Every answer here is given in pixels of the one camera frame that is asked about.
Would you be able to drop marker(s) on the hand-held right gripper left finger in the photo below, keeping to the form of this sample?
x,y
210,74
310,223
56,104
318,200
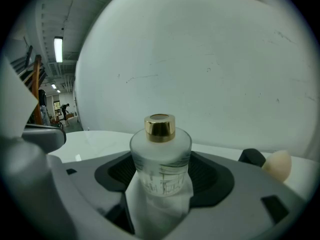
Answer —
x,y
87,184

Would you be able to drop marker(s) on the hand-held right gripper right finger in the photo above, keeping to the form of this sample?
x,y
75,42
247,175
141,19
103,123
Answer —
x,y
245,204

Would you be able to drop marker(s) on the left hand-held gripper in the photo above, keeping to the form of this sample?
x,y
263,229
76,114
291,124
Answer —
x,y
15,104

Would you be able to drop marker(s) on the beige cup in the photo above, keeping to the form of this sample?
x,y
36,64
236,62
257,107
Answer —
x,y
161,159

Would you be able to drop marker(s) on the white curved table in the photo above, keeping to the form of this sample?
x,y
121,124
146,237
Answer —
x,y
100,144

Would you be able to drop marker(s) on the small black tube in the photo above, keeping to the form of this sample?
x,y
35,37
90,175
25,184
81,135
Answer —
x,y
251,157

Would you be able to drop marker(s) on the cream egg-shaped sponge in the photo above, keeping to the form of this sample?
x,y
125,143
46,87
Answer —
x,y
278,165

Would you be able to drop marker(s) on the dark wooden slatted frame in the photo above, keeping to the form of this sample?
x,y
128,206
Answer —
x,y
37,84

